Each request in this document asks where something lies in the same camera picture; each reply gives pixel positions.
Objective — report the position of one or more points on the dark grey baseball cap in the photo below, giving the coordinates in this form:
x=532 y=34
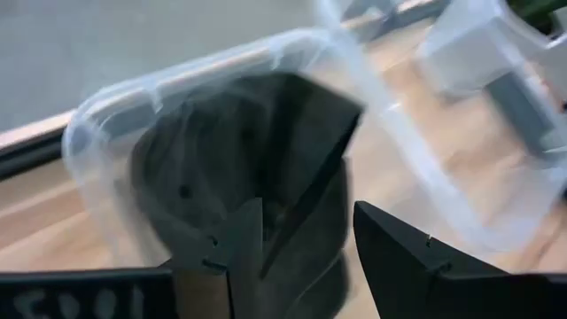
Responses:
x=199 y=168

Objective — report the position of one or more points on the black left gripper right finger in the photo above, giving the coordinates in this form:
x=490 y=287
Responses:
x=398 y=274

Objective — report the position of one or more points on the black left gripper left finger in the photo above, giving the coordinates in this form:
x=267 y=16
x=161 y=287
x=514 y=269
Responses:
x=239 y=248

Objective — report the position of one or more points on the clear plastic bin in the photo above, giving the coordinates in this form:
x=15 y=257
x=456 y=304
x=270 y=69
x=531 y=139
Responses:
x=522 y=186
x=111 y=113

